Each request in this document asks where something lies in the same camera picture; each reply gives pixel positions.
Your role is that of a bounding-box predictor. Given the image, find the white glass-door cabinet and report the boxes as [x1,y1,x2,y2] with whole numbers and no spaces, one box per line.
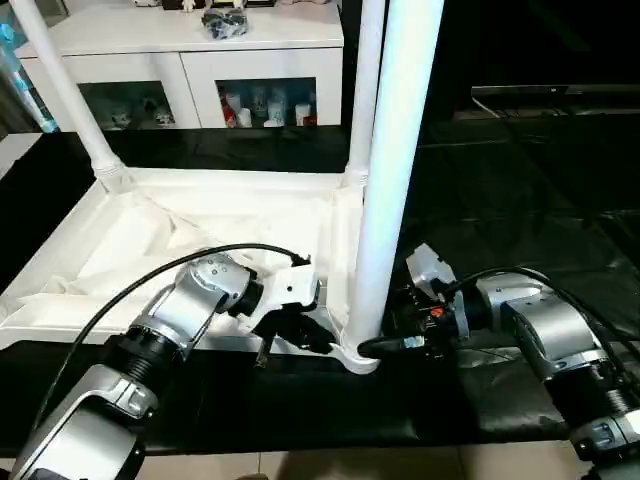
[15,0,346,131]

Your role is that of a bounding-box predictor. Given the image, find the dark bundle on cabinet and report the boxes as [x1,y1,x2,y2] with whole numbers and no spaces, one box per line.
[202,8,249,41]

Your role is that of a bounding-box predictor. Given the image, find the teal plastic object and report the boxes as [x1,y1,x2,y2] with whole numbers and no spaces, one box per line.
[0,20,56,133]

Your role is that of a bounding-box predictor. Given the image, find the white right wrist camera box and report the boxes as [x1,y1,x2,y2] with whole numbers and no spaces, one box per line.
[406,243,459,299]

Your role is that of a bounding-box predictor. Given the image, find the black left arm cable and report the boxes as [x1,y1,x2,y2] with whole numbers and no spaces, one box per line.
[30,243,313,441]

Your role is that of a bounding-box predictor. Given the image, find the dark metal rail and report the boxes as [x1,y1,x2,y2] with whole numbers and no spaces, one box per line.
[470,85,640,101]

